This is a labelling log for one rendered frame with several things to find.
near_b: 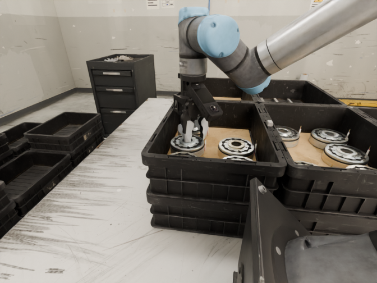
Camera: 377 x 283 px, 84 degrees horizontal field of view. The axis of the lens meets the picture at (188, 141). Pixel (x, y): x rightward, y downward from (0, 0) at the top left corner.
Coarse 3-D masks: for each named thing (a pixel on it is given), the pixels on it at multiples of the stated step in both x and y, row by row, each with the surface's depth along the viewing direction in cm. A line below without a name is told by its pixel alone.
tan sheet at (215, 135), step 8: (216, 128) 79; (224, 128) 79; (208, 136) 73; (216, 136) 73; (224, 136) 73; (232, 136) 73; (240, 136) 73; (248, 136) 73; (208, 144) 68; (216, 144) 68; (168, 152) 64; (208, 152) 64; (216, 152) 64
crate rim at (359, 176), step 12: (264, 108) 69; (336, 108) 71; (348, 108) 69; (372, 120) 60; (276, 132) 54; (288, 156) 44; (288, 168) 41; (300, 168) 40; (312, 168) 40; (324, 168) 40; (336, 168) 40; (348, 168) 40; (324, 180) 40; (336, 180) 40; (348, 180) 40; (360, 180) 39; (372, 180) 39
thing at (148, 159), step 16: (160, 128) 56; (272, 144) 48; (144, 160) 44; (160, 160) 43; (176, 160) 43; (192, 160) 42; (208, 160) 42; (224, 160) 42; (240, 160) 42; (272, 176) 42
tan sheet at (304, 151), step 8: (304, 136) 73; (304, 144) 68; (296, 152) 64; (304, 152) 64; (312, 152) 64; (320, 152) 64; (296, 160) 60; (304, 160) 60; (312, 160) 60; (320, 160) 60
